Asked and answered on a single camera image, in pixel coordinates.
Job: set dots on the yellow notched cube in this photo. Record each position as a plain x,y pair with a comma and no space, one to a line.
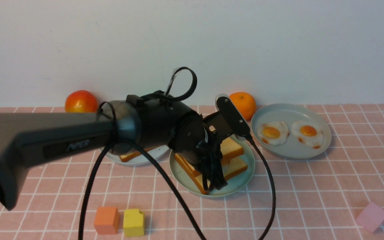
133,223

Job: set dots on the pink checkered tablecloth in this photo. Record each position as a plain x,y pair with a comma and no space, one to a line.
316,199

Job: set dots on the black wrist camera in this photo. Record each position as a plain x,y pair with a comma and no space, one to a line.
227,121

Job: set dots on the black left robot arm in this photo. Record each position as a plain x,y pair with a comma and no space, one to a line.
28,140

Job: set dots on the teal centre plate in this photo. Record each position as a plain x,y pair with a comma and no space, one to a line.
236,177

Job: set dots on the orange cube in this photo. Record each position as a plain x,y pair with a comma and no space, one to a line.
106,220

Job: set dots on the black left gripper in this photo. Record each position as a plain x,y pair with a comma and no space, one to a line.
209,156

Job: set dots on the pink cube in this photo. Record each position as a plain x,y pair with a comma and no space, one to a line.
371,217

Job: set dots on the grey bread plate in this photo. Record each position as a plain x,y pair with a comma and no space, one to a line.
115,158

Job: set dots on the grey egg plate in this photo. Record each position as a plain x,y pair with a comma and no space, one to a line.
289,113

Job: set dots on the red yellow pomegranate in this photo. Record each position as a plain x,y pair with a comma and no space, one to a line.
81,102

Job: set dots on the orange fruit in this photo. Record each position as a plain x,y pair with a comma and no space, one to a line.
245,104

